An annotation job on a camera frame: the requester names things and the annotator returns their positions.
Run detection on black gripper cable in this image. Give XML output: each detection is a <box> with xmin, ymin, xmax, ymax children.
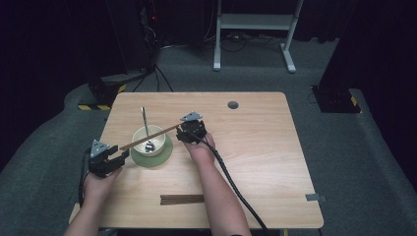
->
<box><xmin>188</xmin><ymin>129</ymin><xmax>270</xmax><ymax>236</ymax></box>
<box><xmin>77</xmin><ymin>147</ymin><xmax>93</xmax><ymax>208</ymax></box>

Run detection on metal spoon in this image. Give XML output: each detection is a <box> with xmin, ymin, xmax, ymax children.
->
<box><xmin>141</xmin><ymin>106</ymin><xmax>155</xmax><ymax>153</ymax></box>

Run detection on brown wooden chopstick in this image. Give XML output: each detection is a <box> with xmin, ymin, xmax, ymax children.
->
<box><xmin>119</xmin><ymin>124</ymin><xmax>183</xmax><ymax>152</ymax></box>
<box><xmin>160</xmin><ymin>194</ymin><xmax>206</xmax><ymax>202</ymax></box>
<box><xmin>119</xmin><ymin>123</ymin><xmax>183</xmax><ymax>151</ymax></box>
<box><xmin>159</xmin><ymin>198</ymin><xmax>206</xmax><ymax>207</ymax></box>

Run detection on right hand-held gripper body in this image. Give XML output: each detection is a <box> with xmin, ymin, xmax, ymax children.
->
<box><xmin>178</xmin><ymin>110</ymin><xmax>209</xmax><ymax>146</ymax></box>

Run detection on cream ceramic bowl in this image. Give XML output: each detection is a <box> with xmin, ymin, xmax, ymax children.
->
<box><xmin>131</xmin><ymin>125</ymin><xmax>167</xmax><ymax>157</ymax></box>

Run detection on black cables under white stand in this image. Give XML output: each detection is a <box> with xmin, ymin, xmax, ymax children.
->
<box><xmin>203</xmin><ymin>31</ymin><xmax>283</xmax><ymax>53</ymax></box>

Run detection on person's right hand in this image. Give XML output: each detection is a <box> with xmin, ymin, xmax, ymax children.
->
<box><xmin>182</xmin><ymin>132</ymin><xmax>217</xmax><ymax>167</ymax></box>

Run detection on black stand with hazard stripes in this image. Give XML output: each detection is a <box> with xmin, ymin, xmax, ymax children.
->
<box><xmin>77</xmin><ymin>76</ymin><xmax>128</xmax><ymax>112</ymax></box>

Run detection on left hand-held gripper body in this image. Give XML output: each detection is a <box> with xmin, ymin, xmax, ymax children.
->
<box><xmin>87</xmin><ymin>139</ymin><xmax>116</xmax><ymax>179</ymax></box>

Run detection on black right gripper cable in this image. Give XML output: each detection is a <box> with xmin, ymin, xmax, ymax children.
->
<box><xmin>188</xmin><ymin>129</ymin><xmax>270</xmax><ymax>236</ymax></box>

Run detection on black equipment rack with cables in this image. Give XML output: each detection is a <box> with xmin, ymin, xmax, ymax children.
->
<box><xmin>139</xmin><ymin>0</ymin><xmax>162</xmax><ymax>74</ymax></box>

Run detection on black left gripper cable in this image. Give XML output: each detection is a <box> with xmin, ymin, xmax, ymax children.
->
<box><xmin>77</xmin><ymin>147</ymin><xmax>93</xmax><ymax>208</ymax></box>

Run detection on person's left hand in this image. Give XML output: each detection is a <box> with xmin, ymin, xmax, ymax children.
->
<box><xmin>82</xmin><ymin>166</ymin><xmax>124</xmax><ymax>205</ymax></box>

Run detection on white metal stand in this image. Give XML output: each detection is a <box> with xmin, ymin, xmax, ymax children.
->
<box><xmin>212</xmin><ymin>0</ymin><xmax>305</xmax><ymax>74</ymax></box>

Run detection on black floor cables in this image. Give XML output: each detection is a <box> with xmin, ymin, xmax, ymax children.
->
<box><xmin>132</xmin><ymin>63</ymin><xmax>175</xmax><ymax>93</ymax></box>

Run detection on black stand base yellow mark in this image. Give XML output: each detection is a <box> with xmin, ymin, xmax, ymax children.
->
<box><xmin>310</xmin><ymin>84</ymin><xmax>363</xmax><ymax>115</ymax></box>

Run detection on green round coaster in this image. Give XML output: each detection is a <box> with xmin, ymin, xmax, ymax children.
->
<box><xmin>130</xmin><ymin>135</ymin><xmax>174</xmax><ymax>169</ymax></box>

